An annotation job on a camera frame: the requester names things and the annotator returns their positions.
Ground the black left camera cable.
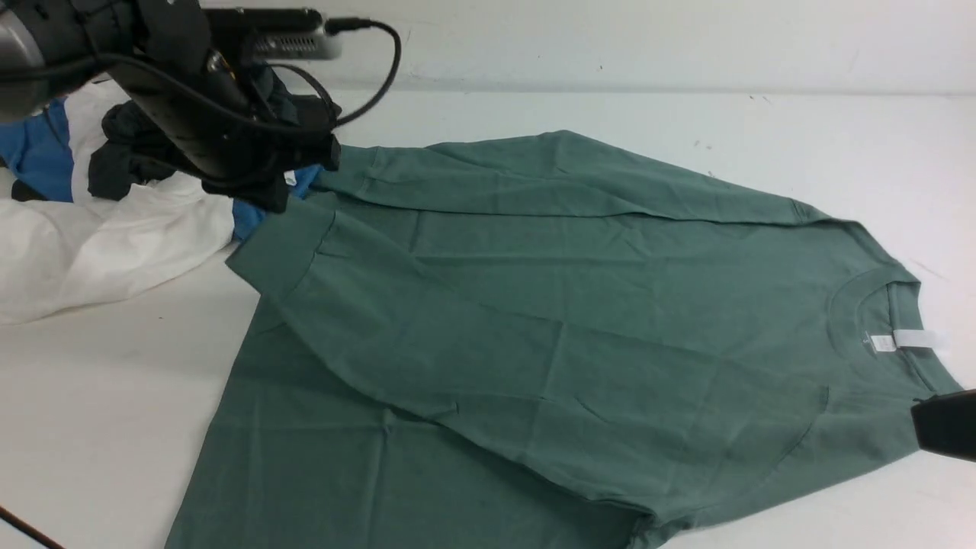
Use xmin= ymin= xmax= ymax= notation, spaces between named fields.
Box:
xmin=0 ymin=17 xmax=403 ymax=146

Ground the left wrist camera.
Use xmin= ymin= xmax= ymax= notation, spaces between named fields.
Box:
xmin=204 ymin=8 xmax=342 ymax=63

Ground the green long-sleeved shirt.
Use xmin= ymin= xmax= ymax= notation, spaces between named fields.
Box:
xmin=166 ymin=131 xmax=961 ymax=548

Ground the dark grey shirt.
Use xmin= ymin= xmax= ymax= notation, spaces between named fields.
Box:
xmin=11 ymin=65 xmax=340 ymax=204

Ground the white shirt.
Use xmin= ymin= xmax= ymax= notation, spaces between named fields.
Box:
xmin=1 ymin=81 xmax=234 ymax=326

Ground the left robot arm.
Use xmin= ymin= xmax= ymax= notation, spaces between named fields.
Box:
xmin=1 ymin=1 xmax=341 ymax=213

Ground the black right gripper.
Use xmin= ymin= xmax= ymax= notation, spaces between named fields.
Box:
xmin=912 ymin=390 xmax=976 ymax=462

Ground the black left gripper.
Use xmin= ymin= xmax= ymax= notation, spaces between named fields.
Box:
xmin=109 ymin=1 xmax=342 ymax=214

